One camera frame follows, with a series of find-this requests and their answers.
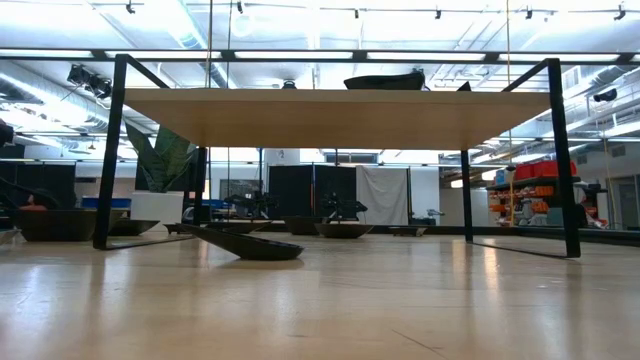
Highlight black wavy square bowl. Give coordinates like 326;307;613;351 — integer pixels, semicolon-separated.
343;69;427;92
283;215;327;237
13;208;126;243

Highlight snake plant in white pot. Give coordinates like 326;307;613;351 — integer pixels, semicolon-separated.
124;122;199;227

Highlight white hanging sheet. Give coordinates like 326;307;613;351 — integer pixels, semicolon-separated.
355;165;411;227

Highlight shelving cart with storage bins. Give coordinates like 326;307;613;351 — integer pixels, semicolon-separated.
485;159;584;229

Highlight wooden riser shelf black legs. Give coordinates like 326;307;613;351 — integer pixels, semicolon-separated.
92;52;584;260

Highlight black partition panel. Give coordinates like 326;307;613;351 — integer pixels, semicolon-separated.
268;164;358;221

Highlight black aluminium rig frame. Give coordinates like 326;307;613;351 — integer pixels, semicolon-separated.
319;223;640;247

